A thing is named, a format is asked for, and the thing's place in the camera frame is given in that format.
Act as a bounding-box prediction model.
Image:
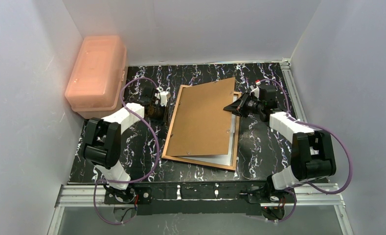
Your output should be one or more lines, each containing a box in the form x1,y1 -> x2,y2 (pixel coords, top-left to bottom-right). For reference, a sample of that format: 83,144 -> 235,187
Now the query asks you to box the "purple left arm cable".
92,77 -> 161,225

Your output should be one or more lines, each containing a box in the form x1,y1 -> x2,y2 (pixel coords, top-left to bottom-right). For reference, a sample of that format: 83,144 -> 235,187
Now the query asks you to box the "beach landscape photo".
180,115 -> 238,168

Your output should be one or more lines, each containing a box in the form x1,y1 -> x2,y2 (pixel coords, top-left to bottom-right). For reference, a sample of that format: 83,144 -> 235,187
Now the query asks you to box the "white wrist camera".
159,91 -> 170,107
250,80 -> 261,98

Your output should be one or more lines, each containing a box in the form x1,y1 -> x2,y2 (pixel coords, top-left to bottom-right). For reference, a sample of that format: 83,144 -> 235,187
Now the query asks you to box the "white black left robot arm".
79,87 -> 170,190

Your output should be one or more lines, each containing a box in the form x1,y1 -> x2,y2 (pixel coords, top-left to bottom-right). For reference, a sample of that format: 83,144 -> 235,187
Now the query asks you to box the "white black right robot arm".
224,83 -> 337,193

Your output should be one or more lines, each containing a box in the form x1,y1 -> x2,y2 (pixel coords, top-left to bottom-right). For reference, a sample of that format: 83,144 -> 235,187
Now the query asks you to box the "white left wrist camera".
159,91 -> 170,107

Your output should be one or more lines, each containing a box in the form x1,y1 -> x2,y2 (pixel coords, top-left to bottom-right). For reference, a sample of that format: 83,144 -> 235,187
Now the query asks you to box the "brown fibreboard backing board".
166,78 -> 235,157

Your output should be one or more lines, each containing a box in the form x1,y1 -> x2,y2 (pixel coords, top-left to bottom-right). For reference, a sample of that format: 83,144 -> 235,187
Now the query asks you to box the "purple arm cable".
92,77 -> 161,225
259,78 -> 354,222

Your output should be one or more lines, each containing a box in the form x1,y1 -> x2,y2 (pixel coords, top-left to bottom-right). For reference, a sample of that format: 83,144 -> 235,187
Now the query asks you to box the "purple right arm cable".
259,78 -> 354,222

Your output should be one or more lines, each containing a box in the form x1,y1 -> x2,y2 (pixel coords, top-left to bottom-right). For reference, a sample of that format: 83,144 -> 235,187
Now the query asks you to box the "wooden picture frame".
162,79 -> 241,171

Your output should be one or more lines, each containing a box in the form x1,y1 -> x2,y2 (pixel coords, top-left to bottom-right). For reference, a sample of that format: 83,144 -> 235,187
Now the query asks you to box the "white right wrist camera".
250,80 -> 261,98

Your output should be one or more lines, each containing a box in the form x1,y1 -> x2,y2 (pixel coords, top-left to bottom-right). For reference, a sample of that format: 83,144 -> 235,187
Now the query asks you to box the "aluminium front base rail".
48,181 -> 353,235

